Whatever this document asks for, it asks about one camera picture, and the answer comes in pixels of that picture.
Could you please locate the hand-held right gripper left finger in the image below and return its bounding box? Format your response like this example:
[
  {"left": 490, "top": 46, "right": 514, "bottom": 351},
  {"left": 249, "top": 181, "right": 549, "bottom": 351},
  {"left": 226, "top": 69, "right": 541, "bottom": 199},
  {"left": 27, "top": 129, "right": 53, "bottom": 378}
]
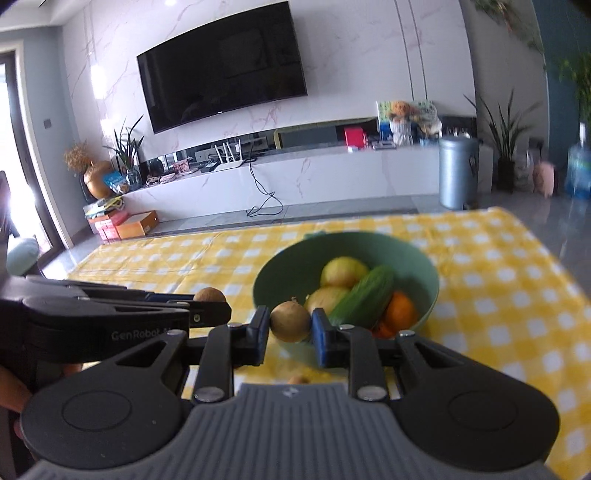
[{"left": 113, "top": 305, "right": 271, "bottom": 404}]

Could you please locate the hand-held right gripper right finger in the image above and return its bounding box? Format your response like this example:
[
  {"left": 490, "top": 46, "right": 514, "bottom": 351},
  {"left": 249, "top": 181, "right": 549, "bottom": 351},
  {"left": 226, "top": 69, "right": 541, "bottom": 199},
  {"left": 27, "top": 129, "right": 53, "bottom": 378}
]
[{"left": 311, "top": 308, "right": 462, "bottom": 401}]

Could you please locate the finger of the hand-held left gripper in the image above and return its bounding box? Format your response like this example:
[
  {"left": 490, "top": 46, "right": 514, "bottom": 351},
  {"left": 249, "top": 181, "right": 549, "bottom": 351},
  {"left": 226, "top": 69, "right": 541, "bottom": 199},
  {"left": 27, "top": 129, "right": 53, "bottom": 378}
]
[
  {"left": 78, "top": 284, "right": 195, "bottom": 304},
  {"left": 178, "top": 302, "right": 232, "bottom": 331}
]

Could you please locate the green yellow pear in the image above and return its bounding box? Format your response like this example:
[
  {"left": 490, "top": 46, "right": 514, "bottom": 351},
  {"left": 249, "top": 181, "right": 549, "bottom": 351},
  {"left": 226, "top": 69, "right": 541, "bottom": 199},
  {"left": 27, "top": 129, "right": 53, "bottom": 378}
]
[{"left": 304, "top": 286, "right": 352, "bottom": 317}]

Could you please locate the green cucumber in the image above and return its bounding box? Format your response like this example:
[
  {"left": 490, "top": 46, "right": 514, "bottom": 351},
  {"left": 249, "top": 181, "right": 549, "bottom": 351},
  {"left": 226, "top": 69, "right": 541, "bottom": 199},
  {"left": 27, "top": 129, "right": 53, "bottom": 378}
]
[{"left": 329, "top": 265, "right": 396, "bottom": 326}]

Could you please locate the green bowl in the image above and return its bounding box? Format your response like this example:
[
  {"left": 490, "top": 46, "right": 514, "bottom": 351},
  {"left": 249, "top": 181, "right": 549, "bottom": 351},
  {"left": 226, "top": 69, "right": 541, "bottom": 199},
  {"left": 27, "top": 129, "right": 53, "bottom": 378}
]
[{"left": 252, "top": 232, "right": 439, "bottom": 339}]

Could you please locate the large orange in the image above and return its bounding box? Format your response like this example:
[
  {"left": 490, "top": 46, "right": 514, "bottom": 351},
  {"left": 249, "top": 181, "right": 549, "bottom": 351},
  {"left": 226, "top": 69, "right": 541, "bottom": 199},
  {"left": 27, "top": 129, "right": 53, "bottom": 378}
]
[{"left": 383, "top": 291, "right": 419, "bottom": 334}]

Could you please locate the person's left hand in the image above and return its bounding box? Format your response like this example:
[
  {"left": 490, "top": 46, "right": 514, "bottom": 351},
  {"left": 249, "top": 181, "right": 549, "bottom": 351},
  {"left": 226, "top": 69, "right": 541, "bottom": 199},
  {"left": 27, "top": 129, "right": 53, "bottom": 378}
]
[{"left": 0, "top": 368, "right": 33, "bottom": 414}]

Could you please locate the yellow reddish pear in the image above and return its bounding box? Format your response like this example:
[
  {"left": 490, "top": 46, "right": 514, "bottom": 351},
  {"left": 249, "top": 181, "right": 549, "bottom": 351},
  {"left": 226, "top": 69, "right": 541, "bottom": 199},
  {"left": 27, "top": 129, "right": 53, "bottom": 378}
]
[{"left": 321, "top": 257, "right": 370, "bottom": 289}]

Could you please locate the orange cardboard box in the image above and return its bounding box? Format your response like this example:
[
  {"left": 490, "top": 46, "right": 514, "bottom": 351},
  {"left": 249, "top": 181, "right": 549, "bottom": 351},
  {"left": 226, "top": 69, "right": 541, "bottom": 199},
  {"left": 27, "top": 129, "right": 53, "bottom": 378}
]
[{"left": 115, "top": 210, "right": 160, "bottom": 239}]

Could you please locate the red cardboard box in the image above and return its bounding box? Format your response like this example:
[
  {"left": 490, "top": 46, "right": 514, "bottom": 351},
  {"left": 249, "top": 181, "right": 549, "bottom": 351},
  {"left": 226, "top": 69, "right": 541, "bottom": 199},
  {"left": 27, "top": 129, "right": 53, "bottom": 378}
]
[{"left": 88, "top": 210, "right": 129, "bottom": 243}]

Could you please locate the teal chair cushion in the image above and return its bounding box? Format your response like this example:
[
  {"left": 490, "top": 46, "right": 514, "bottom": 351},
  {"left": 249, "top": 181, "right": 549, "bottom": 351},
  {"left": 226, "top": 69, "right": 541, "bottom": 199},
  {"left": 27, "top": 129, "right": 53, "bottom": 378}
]
[{"left": 7, "top": 237, "right": 40, "bottom": 278}]

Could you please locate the gold vase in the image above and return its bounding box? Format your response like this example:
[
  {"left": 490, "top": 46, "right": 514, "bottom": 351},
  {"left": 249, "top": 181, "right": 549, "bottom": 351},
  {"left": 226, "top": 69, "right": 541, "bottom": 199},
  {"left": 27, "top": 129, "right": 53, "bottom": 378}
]
[{"left": 84, "top": 161, "right": 116, "bottom": 200}]

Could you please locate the long-leaf plant in vase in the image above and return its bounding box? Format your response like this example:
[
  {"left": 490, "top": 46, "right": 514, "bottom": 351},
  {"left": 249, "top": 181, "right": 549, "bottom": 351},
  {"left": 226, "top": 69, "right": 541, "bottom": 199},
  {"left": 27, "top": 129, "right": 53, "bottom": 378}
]
[{"left": 104, "top": 115, "right": 145, "bottom": 191}]

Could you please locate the white router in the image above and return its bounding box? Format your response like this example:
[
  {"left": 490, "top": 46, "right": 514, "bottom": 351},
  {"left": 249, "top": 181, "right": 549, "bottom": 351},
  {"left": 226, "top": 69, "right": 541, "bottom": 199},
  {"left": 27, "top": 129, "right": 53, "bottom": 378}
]
[{"left": 213, "top": 142, "right": 245, "bottom": 169}]

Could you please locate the white marble media console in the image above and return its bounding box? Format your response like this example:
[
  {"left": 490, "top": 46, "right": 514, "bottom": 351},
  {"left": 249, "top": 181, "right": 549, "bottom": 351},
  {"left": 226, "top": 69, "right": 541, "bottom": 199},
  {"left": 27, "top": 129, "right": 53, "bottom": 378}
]
[{"left": 122, "top": 115, "right": 478, "bottom": 227}]

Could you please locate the dried flower bunch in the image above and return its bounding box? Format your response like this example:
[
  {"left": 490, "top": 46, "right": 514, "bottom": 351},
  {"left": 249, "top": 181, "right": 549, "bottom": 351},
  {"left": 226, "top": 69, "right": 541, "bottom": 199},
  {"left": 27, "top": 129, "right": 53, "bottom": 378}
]
[{"left": 64, "top": 141, "right": 94, "bottom": 174}]

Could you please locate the yellow checked tablecloth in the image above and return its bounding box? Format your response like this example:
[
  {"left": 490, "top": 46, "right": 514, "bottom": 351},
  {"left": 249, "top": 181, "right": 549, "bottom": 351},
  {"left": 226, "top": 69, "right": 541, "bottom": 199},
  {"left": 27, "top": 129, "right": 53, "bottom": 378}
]
[{"left": 67, "top": 207, "right": 591, "bottom": 480}]

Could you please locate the silver pedal trash can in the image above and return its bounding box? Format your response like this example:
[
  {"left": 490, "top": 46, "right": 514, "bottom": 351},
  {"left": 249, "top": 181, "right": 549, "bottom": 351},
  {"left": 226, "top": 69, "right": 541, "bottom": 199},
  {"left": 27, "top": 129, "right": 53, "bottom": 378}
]
[{"left": 438, "top": 136, "right": 481, "bottom": 210}]

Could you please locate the teddy bear bouquet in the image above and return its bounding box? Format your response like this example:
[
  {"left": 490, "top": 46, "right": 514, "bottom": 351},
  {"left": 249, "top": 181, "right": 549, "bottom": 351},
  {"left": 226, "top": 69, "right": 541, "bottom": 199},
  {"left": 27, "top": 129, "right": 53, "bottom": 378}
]
[{"left": 376, "top": 99, "right": 437, "bottom": 145}]

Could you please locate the potted long-leaf plant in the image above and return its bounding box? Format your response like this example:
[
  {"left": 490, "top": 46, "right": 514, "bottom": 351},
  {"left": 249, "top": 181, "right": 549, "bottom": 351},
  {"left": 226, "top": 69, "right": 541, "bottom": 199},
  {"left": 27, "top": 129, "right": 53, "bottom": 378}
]
[{"left": 464, "top": 90, "right": 541, "bottom": 193}]

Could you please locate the pink small heater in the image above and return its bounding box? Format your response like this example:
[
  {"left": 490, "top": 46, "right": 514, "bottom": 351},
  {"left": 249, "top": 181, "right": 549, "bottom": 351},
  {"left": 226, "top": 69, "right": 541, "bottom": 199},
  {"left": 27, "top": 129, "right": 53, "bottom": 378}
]
[{"left": 533, "top": 161, "right": 557, "bottom": 198}]

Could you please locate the blue water jug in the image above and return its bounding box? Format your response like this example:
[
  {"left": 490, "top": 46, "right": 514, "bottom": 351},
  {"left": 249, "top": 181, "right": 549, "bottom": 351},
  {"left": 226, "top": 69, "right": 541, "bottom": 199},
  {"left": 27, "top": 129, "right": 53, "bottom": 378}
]
[{"left": 566, "top": 122, "right": 591, "bottom": 200}]

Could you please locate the trailing vine plant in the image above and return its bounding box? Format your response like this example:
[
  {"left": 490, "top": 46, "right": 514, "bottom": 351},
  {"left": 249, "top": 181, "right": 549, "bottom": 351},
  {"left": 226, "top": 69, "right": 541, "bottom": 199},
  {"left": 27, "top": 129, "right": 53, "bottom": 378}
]
[{"left": 558, "top": 51, "right": 591, "bottom": 121}]

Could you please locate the black cable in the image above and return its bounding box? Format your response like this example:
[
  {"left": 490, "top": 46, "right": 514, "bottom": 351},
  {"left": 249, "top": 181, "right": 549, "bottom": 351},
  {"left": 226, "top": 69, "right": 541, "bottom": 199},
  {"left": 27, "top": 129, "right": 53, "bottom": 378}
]
[{"left": 246, "top": 159, "right": 284, "bottom": 217}]

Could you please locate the black wall television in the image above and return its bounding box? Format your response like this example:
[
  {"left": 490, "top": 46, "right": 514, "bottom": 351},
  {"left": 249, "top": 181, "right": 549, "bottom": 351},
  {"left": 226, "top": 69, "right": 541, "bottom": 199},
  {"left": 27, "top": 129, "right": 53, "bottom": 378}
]
[{"left": 137, "top": 1, "right": 308, "bottom": 134}]

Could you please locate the wall vine plant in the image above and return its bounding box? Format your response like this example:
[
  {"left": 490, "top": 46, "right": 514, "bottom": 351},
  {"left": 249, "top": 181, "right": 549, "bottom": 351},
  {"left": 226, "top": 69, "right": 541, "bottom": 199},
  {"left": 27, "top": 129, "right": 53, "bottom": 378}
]
[{"left": 475, "top": 0, "right": 546, "bottom": 52}]

